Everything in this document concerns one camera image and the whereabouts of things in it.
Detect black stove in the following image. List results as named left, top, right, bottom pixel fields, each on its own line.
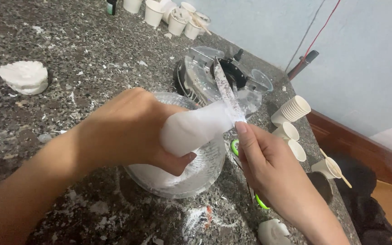
left=175, top=48, right=252, bottom=107

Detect cluster of white paper cups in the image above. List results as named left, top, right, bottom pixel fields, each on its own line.
left=122, top=0, right=212, bottom=40

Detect clear glass bowl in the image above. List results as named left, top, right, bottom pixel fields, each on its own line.
left=122, top=91, right=227, bottom=200

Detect person's right hand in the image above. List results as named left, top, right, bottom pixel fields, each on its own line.
left=235, top=121, right=311, bottom=219

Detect white paper cup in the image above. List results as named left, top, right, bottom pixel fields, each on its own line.
left=311, top=157, right=342, bottom=180
left=285, top=138, right=307, bottom=162
left=272, top=121, right=300, bottom=141

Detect black cloth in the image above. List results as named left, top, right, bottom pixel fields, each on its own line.
left=331, top=154, right=392, bottom=245

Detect nested stack of paper cups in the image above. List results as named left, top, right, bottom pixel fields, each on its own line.
left=270, top=95, right=312, bottom=127

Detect white wax block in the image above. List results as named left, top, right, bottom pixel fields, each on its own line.
left=159, top=100, right=238, bottom=158

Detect black-handled dark red rod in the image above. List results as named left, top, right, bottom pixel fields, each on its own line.
left=287, top=50, right=320, bottom=81

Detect red cable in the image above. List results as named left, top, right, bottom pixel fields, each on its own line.
left=301, top=0, right=342, bottom=62

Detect white wax shavings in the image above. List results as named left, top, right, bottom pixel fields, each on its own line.
left=127, top=136, right=225, bottom=192

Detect green handled tool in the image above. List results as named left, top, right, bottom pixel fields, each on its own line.
left=230, top=139, right=271, bottom=210

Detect wooden stir stick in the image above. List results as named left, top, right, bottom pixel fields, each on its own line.
left=192, top=15, right=213, bottom=36
left=320, top=148, right=353, bottom=189

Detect person's left hand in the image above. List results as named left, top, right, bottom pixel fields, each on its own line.
left=77, top=87, right=197, bottom=177

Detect brown wooden furniture frame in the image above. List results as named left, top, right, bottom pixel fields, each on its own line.
left=306, top=108, right=392, bottom=245

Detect clear plastic mould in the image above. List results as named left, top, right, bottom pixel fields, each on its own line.
left=182, top=46, right=263, bottom=117

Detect wax-smeared steel knife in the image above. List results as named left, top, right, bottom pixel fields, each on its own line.
left=213, top=56, right=247, bottom=125

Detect clear plastic cup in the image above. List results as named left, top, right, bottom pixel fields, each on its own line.
left=250, top=69, right=274, bottom=95

